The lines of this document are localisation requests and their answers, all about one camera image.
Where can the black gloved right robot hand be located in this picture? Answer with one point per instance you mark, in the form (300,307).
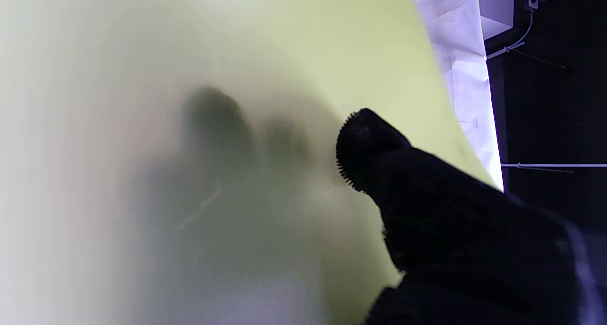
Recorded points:
(474,249)

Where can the yellow translucent file folder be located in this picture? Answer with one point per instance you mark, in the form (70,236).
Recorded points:
(213,125)

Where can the thin white horizontal rod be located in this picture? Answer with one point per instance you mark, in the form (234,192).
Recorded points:
(555,165)

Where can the printed room backdrop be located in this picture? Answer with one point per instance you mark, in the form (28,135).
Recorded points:
(464,54)

